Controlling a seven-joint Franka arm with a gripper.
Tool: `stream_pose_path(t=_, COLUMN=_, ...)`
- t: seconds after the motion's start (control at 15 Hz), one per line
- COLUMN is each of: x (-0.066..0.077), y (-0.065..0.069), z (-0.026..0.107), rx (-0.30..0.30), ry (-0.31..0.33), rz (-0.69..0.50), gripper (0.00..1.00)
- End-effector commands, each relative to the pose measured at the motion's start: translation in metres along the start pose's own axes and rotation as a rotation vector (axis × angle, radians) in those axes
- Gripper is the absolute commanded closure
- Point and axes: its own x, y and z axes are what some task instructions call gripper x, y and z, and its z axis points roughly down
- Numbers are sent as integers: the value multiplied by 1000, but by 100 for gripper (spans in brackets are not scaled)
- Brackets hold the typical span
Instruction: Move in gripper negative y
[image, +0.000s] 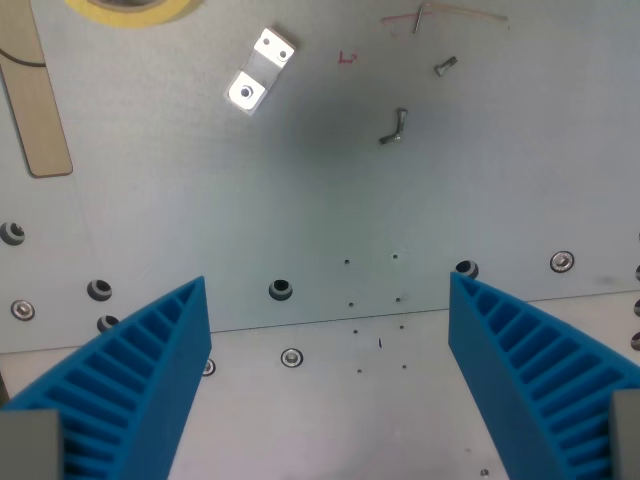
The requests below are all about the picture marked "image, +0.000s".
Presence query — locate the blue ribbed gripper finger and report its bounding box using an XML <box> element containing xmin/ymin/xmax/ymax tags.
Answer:
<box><xmin>0</xmin><ymin>275</ymin><xmax>212</xmax><ymax>480</ymax></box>
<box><xmin>447</xmin><ymin>271</ymin><xmax>640</xmax><ymax>480</ymax></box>

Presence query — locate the light wooden strip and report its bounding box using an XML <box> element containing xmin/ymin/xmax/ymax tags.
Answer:
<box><xmin>0</xmin><ymin>0</ymin><xmax>75</xmax><ymax>179</ymax></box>

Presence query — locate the small metal allen key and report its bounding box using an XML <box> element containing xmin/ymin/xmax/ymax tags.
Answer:
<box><xmin>412</xmin><ymin>3</ymin><xmax>432</xmax><ymax>35</ymax></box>

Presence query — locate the yellow tape roll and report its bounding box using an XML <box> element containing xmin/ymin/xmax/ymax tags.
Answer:
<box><xmin>64</xmin><ymin>0</ymin><xmax>205</xmax><ymax>29</ymax></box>

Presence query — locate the bent silver metal bracket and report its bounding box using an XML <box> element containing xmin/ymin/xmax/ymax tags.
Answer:
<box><xmin>224</xmin><ymin>26</ymin><xmax>299</xmax><ymax>116</ymax></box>

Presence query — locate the thin black cable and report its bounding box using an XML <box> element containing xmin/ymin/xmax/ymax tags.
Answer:
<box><xmin>0</xmin><ymin>48</ymin><xmax>47</xmax><ymax>68</ymax></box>

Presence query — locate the thin beige wire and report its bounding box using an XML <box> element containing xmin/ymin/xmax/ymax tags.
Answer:
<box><xmin>427</xmin><ymin>3</ymin><xmax>511</xmax><ymax>25</ymax></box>

